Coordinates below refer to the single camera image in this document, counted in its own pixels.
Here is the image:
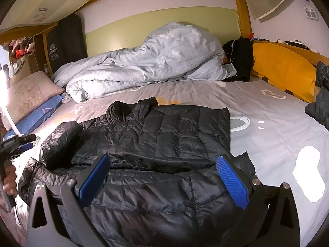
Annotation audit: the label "black backpack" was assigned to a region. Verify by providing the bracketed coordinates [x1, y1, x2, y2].
[222, 36, 255, 83]

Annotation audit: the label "wooden bed frame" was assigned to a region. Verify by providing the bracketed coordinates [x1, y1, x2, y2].
[0, 0, 329, 103]

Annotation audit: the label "light grey duvet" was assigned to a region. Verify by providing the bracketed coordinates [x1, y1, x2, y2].
[51, 22, 237, 103]

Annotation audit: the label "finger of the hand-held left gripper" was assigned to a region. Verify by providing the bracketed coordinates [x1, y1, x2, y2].
[18, 134, 37, 144]

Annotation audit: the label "pink pillow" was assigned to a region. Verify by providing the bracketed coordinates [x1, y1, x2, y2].
[4, 71, 64, 132]

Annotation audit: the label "blue pillow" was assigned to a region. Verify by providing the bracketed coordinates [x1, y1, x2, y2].
[4, 94, 66, 141]

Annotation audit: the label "dark grey jeans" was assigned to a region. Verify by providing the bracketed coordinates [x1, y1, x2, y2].
[305, 60, 329, 132]

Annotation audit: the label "black remote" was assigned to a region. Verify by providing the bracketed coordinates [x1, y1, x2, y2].
[285, 40, 309, 47]

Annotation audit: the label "black printed storage bag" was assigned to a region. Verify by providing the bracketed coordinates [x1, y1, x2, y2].
[46, 14, 88, 75]

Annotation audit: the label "hanging checkered cloth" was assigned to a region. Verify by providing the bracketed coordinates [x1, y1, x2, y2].
[233, 0, 296, 22]

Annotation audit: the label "yellow cushion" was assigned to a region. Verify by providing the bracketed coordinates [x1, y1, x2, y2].
[250, 42, 317, 103]

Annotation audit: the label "black puffer jacket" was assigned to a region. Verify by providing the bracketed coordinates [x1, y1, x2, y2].
[18, 96, 256, 247]

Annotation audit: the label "person's left hand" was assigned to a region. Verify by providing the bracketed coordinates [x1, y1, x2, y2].
[5, 165, 19, 196]

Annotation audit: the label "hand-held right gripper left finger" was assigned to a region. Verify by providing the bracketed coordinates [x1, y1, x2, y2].
[27, 154, 111, 247]

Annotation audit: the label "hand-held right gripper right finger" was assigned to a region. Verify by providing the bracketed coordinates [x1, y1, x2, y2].
[216, 156, 301, 247]

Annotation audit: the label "cardboard box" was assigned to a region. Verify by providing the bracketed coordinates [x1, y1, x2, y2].
[9, 54, 43, 85]

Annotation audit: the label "white wall socket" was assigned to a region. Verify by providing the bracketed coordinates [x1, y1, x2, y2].
[304, 5, 319, 21]

